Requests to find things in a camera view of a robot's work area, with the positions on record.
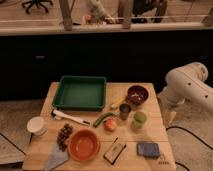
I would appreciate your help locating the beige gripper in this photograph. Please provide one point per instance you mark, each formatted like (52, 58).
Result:
(168, 114)

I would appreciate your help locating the blue sponge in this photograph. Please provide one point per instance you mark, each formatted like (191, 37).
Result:
(148, 149)

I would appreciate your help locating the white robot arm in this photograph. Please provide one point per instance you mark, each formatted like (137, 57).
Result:
(185, 82)

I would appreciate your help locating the green plastic tray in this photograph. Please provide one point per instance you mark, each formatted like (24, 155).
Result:
(83, 93)

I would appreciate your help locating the green cup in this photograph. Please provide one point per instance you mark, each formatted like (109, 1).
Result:
(139, 120)

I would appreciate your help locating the dark maroon bowl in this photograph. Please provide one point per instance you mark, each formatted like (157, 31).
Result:
(137, 94)

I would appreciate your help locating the metal cup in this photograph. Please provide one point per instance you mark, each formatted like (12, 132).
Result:
(124, 109)

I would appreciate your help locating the wooden table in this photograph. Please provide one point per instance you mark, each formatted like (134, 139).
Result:
(153, 130)

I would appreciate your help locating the yellow banana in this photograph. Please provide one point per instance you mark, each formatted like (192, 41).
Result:
(117, 103)

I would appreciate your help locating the red apple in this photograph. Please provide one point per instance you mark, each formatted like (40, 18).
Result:
(110, 125)

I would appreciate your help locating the black rectangular box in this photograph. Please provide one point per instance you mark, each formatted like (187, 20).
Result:
(114, 151)

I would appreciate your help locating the green cucumber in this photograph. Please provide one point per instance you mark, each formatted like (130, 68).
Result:
(98, 121)

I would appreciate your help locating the orange bowl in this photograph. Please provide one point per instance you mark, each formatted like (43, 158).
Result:
(83, 145)

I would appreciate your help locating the bunch of dark grapes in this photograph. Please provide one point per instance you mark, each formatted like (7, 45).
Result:
(63, 135)

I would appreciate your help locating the grey cloth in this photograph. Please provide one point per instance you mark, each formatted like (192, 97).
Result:
(56, 158)

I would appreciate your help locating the white paper cup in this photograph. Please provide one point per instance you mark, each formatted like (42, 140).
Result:
(37, 126)

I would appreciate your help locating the black office chair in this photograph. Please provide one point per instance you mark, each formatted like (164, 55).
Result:
(38, 3)

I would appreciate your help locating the white handled kitchen tool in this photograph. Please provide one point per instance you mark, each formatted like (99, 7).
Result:
(59, 115)

